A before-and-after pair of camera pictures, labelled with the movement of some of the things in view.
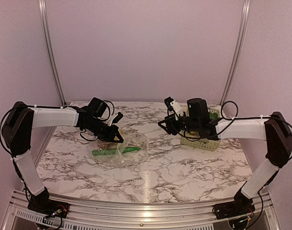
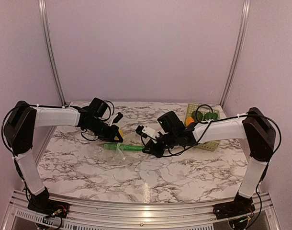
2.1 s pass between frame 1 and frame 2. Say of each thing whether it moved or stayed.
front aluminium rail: stayed
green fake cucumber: moved
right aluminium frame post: stayed
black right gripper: moved
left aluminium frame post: stayed
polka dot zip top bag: stayed
